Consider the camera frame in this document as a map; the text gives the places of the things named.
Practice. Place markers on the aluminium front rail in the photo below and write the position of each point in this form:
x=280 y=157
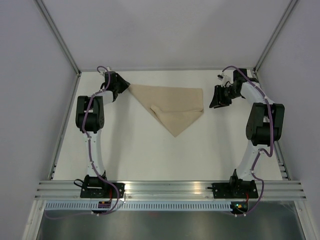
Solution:
x=271 y=190

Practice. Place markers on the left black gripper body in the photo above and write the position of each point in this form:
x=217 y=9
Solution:
x=117 y=86

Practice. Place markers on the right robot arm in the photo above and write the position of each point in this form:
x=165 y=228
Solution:
x=265 y=122

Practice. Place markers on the aluminium frame post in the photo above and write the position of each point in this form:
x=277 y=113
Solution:
x=57 y=35
x=289 y=10

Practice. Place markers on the beige cloth napkin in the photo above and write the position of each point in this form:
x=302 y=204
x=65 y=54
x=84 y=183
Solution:
x=175 y=108

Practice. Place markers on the left aluminium frame post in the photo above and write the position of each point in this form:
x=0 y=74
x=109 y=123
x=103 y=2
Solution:
x=57 y=35

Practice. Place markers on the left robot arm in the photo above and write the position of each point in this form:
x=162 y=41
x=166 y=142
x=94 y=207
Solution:
x=90 y=120

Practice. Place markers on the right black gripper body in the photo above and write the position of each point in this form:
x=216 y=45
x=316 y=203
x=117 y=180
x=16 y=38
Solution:
x=228 y=93

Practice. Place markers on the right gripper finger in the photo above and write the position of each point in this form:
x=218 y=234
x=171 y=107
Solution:
x=216 y=105
x=215 y=96

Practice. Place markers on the white slotted cable duct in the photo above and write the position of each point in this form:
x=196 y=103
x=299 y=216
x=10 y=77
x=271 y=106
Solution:
x=140 y=205

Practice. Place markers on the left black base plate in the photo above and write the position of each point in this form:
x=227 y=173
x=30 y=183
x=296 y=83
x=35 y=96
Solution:
x=104 y=192

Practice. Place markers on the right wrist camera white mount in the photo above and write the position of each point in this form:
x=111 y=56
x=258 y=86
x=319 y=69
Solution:
x=225 y=80

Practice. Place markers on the right aluminium frame post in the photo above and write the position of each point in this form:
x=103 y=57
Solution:
x=289 y=10

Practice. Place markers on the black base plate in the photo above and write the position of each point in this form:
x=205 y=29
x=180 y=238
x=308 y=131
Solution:
x=223 y=190
x=104 y=192

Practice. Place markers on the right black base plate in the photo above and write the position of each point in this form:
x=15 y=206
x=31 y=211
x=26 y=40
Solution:
x=223 y=190

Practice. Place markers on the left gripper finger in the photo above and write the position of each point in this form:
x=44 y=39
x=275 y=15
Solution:
x=122 y=87
x=122 y=82

